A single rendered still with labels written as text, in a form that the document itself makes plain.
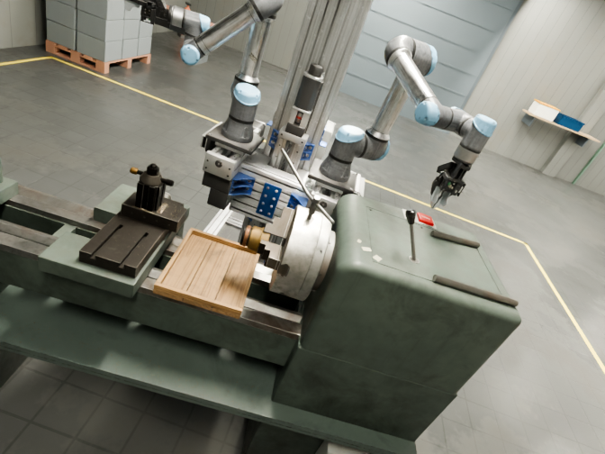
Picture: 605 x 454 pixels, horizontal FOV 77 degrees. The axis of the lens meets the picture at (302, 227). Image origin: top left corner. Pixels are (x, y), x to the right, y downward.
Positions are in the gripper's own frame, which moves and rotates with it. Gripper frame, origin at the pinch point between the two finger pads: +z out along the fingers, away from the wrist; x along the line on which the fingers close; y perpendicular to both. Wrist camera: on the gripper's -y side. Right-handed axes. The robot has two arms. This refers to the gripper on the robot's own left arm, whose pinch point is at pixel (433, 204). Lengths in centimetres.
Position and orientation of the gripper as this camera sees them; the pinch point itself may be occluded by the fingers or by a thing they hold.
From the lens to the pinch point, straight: 153.6
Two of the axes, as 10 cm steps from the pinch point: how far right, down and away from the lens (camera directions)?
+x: 9.4, 3.2, 0.8
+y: -1.0, 5.1, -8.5
